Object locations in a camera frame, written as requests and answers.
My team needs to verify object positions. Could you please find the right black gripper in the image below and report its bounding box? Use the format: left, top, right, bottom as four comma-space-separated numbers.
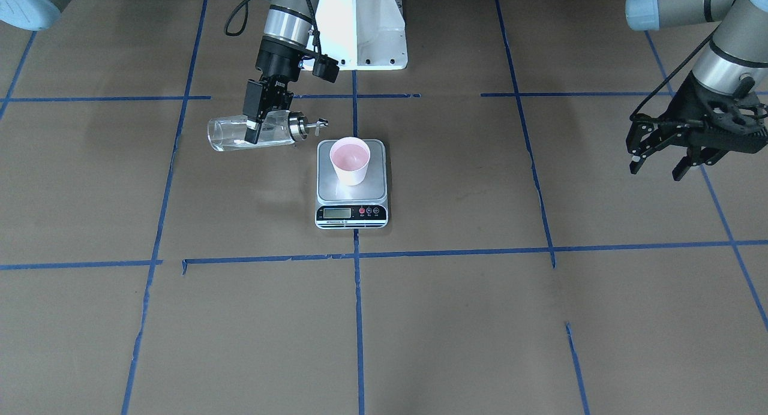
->
242, 36, 305, 145

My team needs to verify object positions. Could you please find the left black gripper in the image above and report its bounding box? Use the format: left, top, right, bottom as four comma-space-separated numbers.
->
626, 73, 766, 182

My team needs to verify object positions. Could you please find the clear glass sauce bottle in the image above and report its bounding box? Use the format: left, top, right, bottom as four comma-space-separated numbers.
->
208, 110, 329, 152

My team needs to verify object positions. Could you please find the pink paper cup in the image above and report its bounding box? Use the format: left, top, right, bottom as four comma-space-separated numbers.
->
329, 137, 371, 186

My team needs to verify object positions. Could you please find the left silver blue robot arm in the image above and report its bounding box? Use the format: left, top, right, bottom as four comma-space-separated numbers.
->
625, 0, 767, 181

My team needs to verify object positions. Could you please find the silver digital kitchen scale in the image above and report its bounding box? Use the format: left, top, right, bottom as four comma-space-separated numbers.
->
314, 139, 389, 230

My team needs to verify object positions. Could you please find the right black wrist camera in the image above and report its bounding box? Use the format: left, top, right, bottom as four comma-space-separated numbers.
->
312, 55, 340, 83

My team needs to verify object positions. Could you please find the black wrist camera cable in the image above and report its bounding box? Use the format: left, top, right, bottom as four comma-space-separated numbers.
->
224, 0, 265, 38

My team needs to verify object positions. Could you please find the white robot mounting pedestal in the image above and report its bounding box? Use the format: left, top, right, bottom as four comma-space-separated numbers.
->
316, 0, 409, 71

